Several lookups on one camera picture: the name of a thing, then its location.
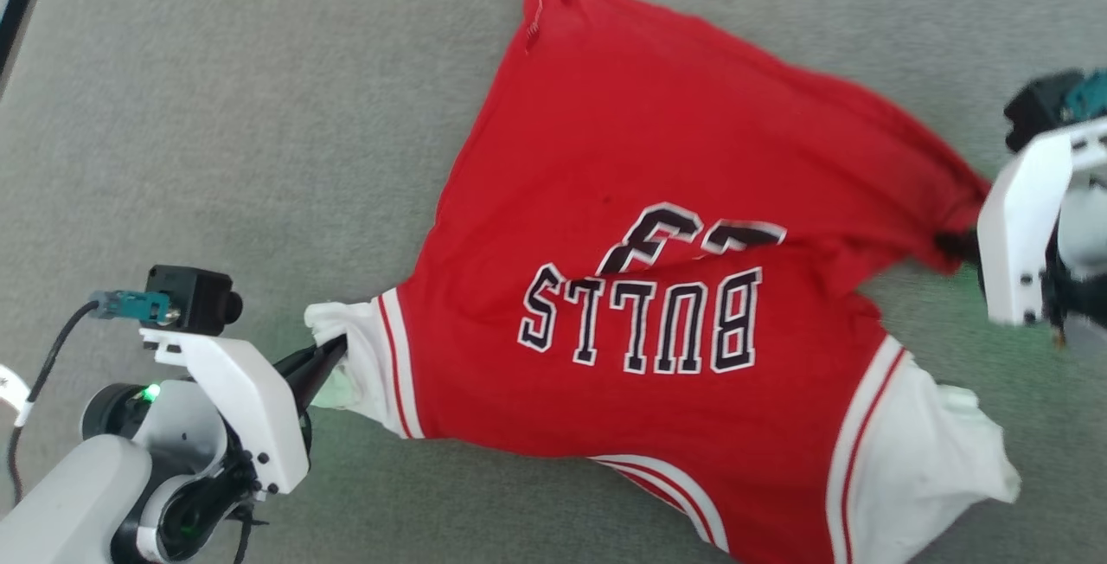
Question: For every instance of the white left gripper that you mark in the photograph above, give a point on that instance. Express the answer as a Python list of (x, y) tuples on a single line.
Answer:
[(251, 408)]

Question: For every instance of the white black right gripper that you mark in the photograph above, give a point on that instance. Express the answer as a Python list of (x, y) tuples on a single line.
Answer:
[(1016, 235)]

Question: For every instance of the red Bulls basketball jersey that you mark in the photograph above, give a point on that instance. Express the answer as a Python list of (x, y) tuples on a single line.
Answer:
[(649, 114)]

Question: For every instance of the grey fabric sofa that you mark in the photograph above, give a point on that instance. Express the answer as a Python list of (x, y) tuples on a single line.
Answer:
[(216, 114)]

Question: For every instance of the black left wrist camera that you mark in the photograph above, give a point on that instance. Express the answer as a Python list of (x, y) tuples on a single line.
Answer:
[(195, 298)]

